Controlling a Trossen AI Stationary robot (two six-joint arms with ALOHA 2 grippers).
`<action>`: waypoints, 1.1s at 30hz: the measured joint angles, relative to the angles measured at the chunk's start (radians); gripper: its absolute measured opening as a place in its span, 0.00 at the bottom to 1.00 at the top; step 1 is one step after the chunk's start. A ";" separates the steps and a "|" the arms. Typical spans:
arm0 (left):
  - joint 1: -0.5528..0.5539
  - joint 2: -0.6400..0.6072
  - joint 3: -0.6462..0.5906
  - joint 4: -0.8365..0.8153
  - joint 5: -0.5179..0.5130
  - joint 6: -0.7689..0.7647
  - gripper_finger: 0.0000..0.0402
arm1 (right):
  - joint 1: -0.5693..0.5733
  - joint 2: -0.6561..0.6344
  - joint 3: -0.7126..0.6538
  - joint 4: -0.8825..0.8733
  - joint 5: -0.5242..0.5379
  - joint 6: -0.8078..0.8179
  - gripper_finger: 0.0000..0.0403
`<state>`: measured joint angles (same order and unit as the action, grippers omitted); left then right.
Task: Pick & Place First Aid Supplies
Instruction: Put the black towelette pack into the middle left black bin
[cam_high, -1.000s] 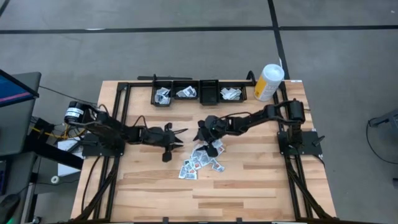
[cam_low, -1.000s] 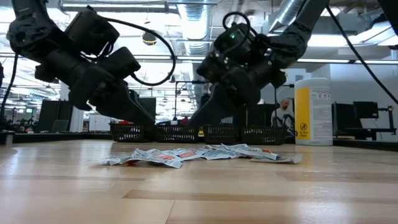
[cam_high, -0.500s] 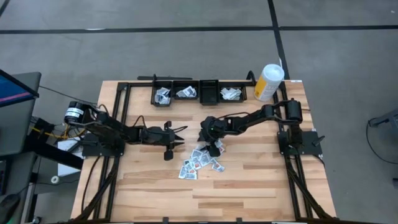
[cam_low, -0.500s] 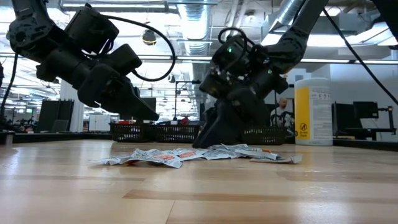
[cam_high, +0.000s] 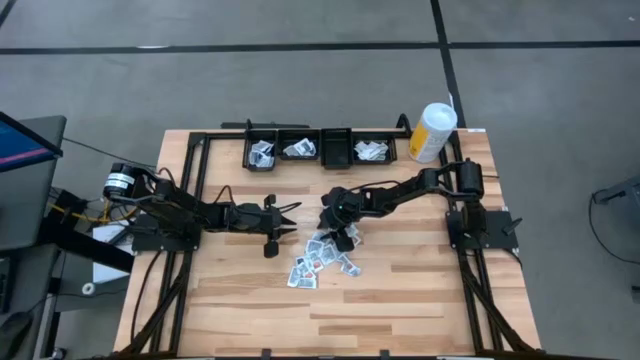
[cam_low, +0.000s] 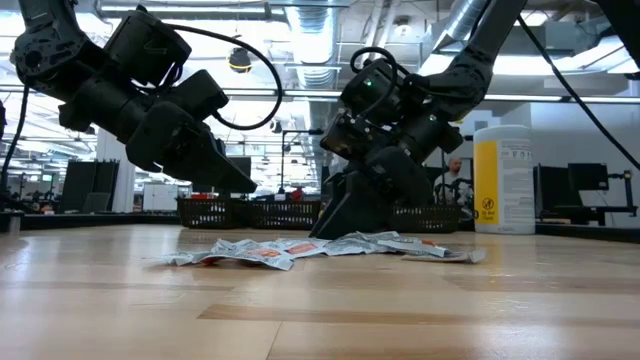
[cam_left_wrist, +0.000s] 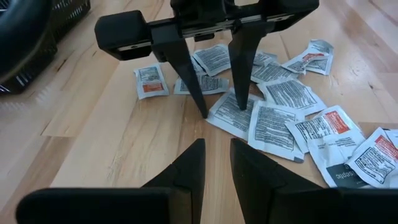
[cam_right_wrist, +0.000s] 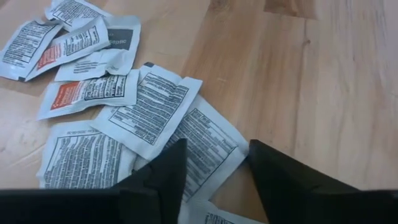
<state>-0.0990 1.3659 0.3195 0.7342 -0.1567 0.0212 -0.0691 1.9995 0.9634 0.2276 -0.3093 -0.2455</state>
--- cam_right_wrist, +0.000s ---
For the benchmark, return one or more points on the white packet dark blue panel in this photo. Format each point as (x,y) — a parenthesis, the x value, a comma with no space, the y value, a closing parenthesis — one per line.
(119,39)

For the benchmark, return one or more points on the white packet with orange label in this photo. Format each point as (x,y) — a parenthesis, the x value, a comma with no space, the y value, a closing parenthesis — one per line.
(90,91)
(71,43)

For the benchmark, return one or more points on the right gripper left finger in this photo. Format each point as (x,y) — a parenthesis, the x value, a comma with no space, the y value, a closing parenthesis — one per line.
(171,174)

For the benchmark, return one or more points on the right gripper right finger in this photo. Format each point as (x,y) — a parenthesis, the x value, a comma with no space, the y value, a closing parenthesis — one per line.
(280,180)

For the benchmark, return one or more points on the white printed first aid packet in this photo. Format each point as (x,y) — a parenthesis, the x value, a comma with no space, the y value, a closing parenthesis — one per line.
(208,146)
(214,216)
(149,109)
(84,158)
(25,49)
(74,11)

